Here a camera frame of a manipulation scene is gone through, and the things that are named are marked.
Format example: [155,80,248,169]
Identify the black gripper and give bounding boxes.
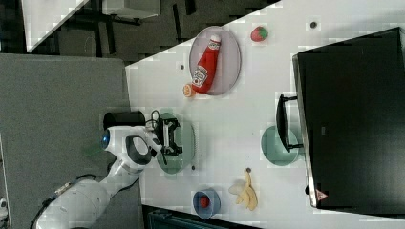
[156,117,182,156]

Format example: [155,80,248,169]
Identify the green oval strainer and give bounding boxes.
[157,113,196,175]

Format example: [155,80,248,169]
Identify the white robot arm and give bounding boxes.
[30,117,181,229]

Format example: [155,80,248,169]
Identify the black cylinder cup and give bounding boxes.
[103,111,146,129]

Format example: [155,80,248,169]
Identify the orange slice toy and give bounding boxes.
[182,84,196,97]

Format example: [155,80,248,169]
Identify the red plush ketchup bottle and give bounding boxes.
[192,34,221,94]

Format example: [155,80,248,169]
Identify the red ball toy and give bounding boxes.
[200,196,210,208]

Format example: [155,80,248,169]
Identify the blue cup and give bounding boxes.
[193,188,221,219]

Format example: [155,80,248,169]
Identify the grey round plate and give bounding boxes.
[189,26,242,95]

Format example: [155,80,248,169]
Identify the peeled banana toy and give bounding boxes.
[228,168,258,211]

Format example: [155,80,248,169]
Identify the green cup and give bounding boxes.
[261,126,302,166]

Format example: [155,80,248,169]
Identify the red strawberry toy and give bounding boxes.
[250,26,268,42]

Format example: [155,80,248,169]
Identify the silver toaster oven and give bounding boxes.
[276,28,405,218]

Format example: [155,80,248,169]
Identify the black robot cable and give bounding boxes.
[144,109,161,132]

